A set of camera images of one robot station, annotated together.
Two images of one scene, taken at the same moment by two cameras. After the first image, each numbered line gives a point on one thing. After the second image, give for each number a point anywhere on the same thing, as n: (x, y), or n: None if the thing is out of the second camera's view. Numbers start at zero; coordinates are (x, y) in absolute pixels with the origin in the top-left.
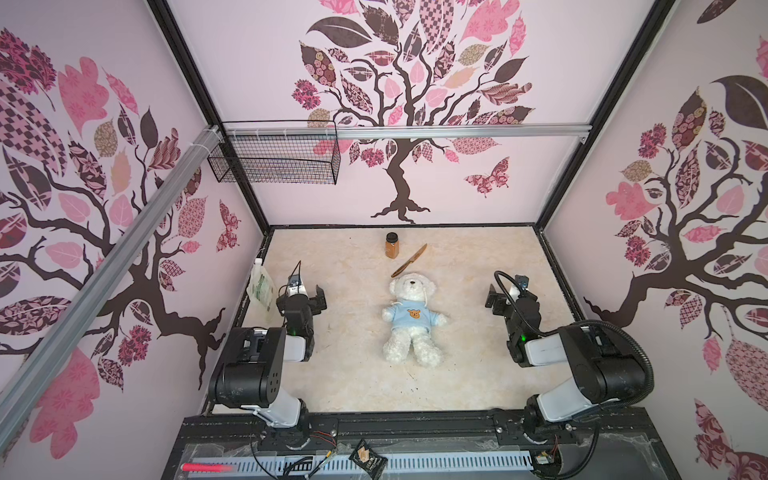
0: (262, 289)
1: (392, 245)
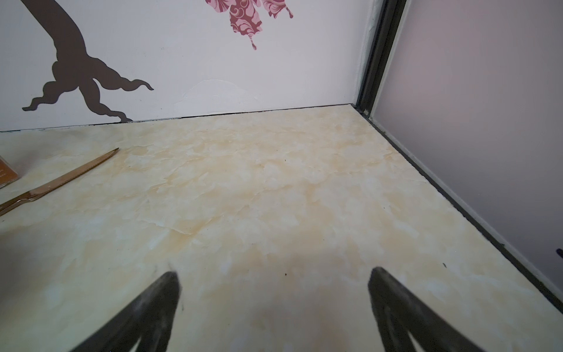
0: None
1: (8, 175)
